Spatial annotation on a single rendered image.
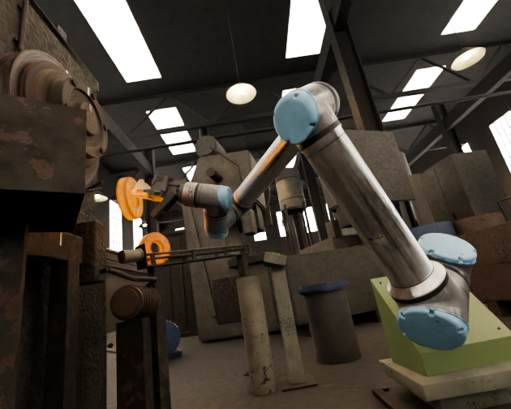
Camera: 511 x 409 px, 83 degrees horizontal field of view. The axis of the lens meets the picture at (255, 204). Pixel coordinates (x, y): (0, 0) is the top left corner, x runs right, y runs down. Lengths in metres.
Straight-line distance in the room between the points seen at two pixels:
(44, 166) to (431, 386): 1.00
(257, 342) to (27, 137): 1.24
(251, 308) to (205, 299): 2.26
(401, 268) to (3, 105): 0.81
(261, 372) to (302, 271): 1.54
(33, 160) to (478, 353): 1.17
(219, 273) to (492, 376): 2.95
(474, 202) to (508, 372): 4.24
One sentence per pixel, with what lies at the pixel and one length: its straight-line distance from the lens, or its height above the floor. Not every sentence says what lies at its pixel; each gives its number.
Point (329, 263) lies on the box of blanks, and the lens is 3.01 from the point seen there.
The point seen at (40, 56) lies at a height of 1.29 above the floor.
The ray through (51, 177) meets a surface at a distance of 0.47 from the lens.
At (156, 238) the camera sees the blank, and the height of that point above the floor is 0.75.
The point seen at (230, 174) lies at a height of 1.99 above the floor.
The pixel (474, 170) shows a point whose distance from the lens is 5.47.
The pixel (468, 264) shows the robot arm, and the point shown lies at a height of 0.41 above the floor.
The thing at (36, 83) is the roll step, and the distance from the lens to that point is 1.18.
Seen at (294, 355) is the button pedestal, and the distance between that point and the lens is 1.55.
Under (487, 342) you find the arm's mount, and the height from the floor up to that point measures 0.18.
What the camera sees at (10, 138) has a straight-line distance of 0.49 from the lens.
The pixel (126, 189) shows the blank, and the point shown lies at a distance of 1.09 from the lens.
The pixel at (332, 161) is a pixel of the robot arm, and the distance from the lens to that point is 0.70.
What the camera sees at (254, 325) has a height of 0.29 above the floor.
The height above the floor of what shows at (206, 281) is 0.69.
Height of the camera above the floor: 0.41
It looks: 18 degrees up
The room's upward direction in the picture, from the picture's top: 10 degrees counter-clockwise
